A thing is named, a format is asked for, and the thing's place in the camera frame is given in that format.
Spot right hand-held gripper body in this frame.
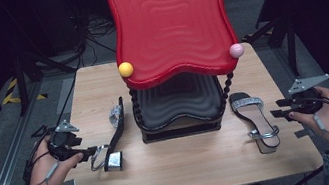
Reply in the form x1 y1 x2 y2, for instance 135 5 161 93
286 73 329 119

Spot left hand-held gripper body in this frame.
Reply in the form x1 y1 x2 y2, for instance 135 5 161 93
43 117 86 163

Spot black sandal with glitter strap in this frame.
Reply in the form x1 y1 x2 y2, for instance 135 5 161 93
79 95 136 177
228 87 284 159

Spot red and black shoe rack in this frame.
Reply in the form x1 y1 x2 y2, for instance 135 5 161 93
105 0 257 147

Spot person's left hand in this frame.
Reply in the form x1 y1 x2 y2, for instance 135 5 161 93
19 130 90 185

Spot black metal stand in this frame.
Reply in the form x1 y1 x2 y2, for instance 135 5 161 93
241 13 302 84
8 45 83 118

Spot yellow and black floor tape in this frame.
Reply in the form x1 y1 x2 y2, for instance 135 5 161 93
0 73 50 107

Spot grey cable at left hand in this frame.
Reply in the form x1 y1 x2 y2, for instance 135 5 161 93
23 161 64 185

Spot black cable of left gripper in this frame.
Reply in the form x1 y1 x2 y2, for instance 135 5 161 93
15 124 67 185

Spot long black floor cable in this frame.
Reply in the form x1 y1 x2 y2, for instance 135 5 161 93
0 68 99 185

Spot bundle of black floor cables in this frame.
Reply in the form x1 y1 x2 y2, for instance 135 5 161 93
65 11 121 61

